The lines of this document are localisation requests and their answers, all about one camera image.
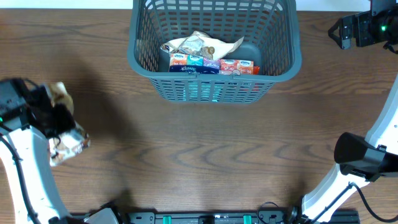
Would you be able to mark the brown labelled snack pouch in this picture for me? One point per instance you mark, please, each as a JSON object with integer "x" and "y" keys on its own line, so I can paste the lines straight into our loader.
{"x": 72, "y": 142}

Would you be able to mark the beige paper pouch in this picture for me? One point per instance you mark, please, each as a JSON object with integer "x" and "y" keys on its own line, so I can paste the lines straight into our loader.
{"x": 201, "y": 44}
{"x": 172, "y": 46}

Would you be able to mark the orange pasta package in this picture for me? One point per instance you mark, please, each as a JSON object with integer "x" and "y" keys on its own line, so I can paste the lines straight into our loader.
{"x": 256, "y": 70}

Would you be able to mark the grey plastic basket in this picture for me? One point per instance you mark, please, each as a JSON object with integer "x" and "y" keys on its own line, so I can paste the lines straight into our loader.
{"x": 271, "y": 40}

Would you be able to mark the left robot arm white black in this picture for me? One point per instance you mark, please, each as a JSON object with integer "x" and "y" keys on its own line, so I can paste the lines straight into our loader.
{"x": 39, "y": 132}

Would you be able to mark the colourful tissue multipack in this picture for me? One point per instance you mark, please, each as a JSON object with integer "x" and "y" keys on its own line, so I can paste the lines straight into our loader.
{"x": 198, "y": 64}

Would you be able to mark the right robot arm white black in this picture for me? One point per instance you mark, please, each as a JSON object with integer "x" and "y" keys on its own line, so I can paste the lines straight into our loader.
{"x": 358, "y": 160}

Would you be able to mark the mint green wipes packet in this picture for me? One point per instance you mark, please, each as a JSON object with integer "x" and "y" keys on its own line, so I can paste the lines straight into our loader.
{"x": 207, "y": 92}

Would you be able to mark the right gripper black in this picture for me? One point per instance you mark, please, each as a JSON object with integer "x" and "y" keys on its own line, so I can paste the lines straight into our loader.
{"x": 363, "y": 21}

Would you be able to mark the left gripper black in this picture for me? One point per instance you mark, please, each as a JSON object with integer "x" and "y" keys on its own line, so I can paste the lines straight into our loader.
{"x": 66, "y": 119}

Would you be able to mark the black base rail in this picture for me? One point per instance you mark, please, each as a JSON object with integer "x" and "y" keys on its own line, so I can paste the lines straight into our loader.
{"x": 266, "y": 216}

